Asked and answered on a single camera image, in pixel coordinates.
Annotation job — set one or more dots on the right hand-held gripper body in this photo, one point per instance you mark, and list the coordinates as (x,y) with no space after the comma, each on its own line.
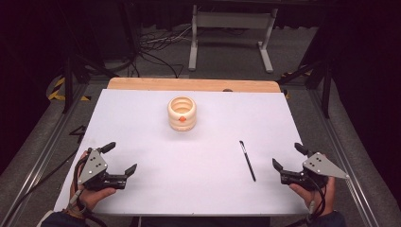
(318,167)

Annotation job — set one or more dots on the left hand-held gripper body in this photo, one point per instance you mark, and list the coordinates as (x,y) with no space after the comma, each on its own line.
(93,165)

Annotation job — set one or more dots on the black pen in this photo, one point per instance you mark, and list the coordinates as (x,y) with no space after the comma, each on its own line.
(247,161)

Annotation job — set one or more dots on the cream ribbed pen holder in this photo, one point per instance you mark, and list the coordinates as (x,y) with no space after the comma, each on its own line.
(182,115)

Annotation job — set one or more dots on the person's right hand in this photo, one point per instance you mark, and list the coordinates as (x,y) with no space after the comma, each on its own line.
(310,195)

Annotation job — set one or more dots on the person's left hand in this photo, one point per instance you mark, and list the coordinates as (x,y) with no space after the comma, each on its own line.
(94,197)

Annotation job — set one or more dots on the yellow black floor tape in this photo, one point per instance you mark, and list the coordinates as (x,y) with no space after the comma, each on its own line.
(58,91)

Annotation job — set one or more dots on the black tripod stand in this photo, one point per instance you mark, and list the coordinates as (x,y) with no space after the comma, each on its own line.
(321,72)
(72,72)

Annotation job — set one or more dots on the white metal stand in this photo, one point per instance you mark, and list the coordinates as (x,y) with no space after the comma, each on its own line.
(231,20)

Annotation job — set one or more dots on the aluminium floor rail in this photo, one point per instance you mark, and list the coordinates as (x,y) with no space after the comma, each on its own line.
(38,154)
(346,151)

